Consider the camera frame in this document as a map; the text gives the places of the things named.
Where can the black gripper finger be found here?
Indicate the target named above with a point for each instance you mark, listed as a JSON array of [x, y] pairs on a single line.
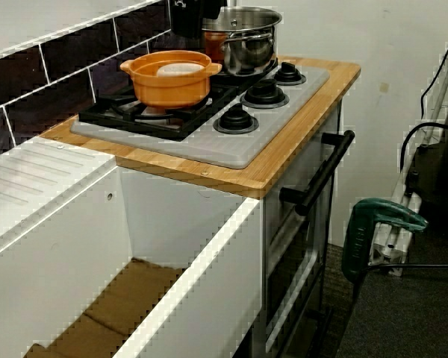
[[212, 8], [186, 20]]

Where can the salmon sushi toy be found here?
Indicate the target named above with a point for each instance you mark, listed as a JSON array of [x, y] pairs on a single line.
[[179, 70]]

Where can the orange plastic pot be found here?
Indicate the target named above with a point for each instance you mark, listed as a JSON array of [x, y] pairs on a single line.
[[171, 93]]

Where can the stainless steel pot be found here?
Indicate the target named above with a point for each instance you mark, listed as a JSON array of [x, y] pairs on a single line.
[[250, 48]]

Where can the black stove knob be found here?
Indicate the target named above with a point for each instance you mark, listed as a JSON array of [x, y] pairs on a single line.
[[289, 74], [236, 119], [264, 93]]

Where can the dark tile backsplash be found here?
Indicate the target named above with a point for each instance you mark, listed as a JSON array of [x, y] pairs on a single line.
[[71, 52]]

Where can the black burner grate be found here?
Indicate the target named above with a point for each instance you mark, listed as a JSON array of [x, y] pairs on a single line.
[[104, 115]]

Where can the grey stove top plate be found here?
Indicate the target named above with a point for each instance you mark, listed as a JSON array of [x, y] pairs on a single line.
[[224, 149]]

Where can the bamboo kitchen countertop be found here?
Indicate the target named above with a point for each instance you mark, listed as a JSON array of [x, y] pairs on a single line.
[[283, 156]]

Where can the white sink basin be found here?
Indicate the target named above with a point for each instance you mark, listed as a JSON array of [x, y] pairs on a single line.
[[59, 242]]

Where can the oven door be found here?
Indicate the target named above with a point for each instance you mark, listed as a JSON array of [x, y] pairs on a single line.
[[295, 253]]

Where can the green clamp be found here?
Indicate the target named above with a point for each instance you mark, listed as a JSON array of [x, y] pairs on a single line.
[[358, 238]]

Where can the black equipment box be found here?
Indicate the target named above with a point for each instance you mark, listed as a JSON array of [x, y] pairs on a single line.
[[437, 179]]

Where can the brown cardboard sheet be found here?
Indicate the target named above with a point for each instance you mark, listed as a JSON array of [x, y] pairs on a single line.
[[127, 298]]

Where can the aluminium frame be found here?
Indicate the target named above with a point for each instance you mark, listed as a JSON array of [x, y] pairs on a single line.
[[403, 209]]

